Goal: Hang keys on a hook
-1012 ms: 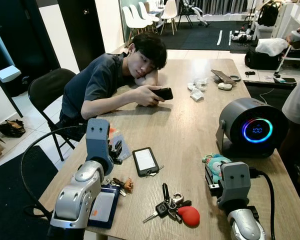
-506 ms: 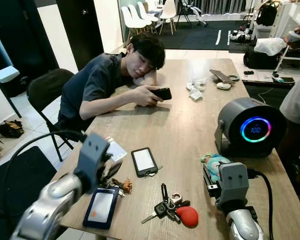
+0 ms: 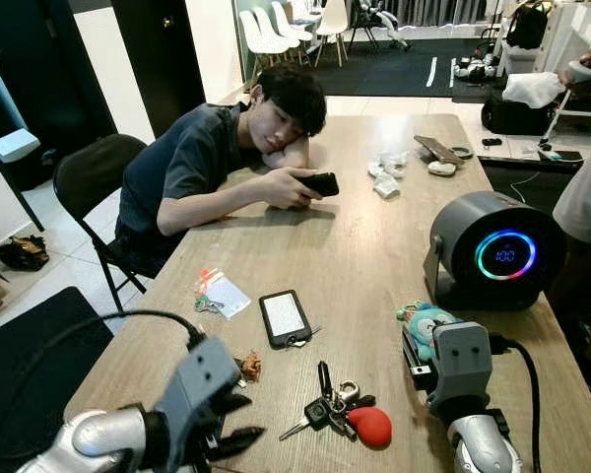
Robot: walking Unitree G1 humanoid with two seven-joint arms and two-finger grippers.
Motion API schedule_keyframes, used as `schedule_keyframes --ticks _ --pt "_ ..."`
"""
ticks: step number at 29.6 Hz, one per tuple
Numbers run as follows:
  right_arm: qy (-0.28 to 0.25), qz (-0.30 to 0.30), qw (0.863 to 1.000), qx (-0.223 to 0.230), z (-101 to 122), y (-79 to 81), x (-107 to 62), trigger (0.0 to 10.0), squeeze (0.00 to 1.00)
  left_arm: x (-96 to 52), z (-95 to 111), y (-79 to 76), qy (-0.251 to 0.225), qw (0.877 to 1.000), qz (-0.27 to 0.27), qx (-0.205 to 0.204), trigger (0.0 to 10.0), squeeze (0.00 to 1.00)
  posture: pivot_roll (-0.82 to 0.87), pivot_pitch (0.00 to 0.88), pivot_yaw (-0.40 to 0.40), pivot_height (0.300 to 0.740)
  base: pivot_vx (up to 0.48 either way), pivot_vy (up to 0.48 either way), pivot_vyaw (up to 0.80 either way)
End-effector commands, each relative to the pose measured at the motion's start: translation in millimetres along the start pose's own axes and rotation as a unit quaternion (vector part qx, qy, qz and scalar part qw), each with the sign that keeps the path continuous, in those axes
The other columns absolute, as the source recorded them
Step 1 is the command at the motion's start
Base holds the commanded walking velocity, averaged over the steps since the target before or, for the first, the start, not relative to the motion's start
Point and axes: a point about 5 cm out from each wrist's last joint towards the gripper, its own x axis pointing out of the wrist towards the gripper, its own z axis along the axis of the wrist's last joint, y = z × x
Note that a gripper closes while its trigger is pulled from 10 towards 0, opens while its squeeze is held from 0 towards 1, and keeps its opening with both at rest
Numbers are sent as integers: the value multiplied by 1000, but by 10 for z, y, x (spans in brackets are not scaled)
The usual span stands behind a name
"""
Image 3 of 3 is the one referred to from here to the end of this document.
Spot white plastic chair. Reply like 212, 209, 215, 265
254, 5, 311, 62
238, 10, 287, 72
313, 0, 351, 68

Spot black floor mat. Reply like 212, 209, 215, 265
0, 286, 114, 464

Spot black smartphone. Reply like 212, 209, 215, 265
300, 172, 341, 198

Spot teal plush toy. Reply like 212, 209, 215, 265
396, 301, 464, 361

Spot black duffel bag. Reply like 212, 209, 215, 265
481, 89, 558, 137

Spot clear packet with orange tags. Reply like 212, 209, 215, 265
192, 268, 252, 321

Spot black backpack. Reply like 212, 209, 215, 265
505, 2, 551, 50

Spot white rectangular box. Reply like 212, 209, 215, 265
0, 128, 40, 164

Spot seated person dark blue shirt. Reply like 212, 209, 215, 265
113, 64, 341, 279

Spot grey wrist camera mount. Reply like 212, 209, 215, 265
428, 320, 493, 415
156, 335, 242, 446

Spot key bunch with red ball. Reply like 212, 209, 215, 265
279, 361, 393, 450

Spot large black rug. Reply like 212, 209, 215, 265
305, 37, 533, 100

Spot black device with white screen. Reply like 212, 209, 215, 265
259, 290, 313, 350

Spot dark brown shoes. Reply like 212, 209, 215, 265
0, 235, 50, 272

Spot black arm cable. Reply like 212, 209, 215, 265
489, 333, 543, 473
0, 309, 206, 435

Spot round grey speaker ring display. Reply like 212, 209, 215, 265
424, 190, 568, 312

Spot small brown figure keychain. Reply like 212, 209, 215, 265
238, 352, 264, 383

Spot black folding chair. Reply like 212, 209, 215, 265
52, 133, 151, 312

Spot dark grey flat device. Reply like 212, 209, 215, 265
414, 135, 466, 165

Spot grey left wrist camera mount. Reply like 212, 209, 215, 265
156, 335, 242, 446

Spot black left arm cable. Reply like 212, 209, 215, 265
0, 309, 206, 435

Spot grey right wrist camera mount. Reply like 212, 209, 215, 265
428, 320, 493, 415

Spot crumpled clear plastic wrap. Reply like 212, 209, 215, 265
372, 175, 403, 201
367, 150, 412, 179

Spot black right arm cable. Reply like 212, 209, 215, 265
489, 333, 543, 473

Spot person in white shirt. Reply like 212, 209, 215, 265
552, 128, 591, 356

